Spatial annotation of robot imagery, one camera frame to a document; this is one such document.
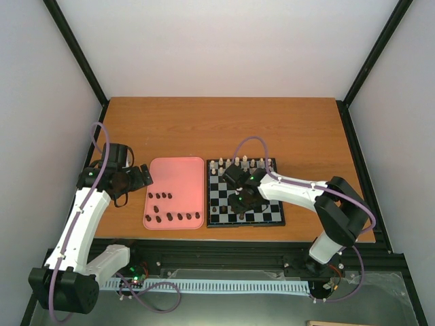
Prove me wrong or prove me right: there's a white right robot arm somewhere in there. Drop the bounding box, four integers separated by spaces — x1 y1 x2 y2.
223 168 376 265

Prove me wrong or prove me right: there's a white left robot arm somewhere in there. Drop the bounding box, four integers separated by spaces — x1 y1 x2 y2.
29 164 153 314

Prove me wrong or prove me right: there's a black grey chess board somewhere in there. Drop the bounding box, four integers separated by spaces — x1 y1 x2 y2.
207 158 285 228

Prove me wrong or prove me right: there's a green led circuit board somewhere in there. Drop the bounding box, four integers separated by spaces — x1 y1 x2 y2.
130 263 149 285

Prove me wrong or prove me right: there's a pink silicone tray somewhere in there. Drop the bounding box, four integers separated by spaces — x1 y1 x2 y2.
143 157 205 230

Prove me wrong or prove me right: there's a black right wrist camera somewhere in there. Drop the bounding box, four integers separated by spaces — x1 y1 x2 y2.
222 164 250 189

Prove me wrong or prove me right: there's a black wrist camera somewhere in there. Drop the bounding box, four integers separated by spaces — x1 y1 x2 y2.
101 143 135 169
222 164 250 189

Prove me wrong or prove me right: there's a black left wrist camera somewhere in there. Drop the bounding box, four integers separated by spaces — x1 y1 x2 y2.
101 143 135 169

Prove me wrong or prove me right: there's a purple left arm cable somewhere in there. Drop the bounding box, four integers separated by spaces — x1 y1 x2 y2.
48 122 111 322

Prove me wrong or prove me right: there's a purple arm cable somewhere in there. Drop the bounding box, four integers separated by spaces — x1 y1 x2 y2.
48 122 111 322
235 136 377 245

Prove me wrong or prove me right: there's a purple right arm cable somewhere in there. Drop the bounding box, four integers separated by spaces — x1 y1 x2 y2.
235 136 377 245

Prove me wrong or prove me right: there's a black aluminium frame rail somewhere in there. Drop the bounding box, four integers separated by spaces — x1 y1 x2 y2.
89 239 411 280

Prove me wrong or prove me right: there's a light blue cable duct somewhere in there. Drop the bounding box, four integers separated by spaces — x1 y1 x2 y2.
101 277 310 296

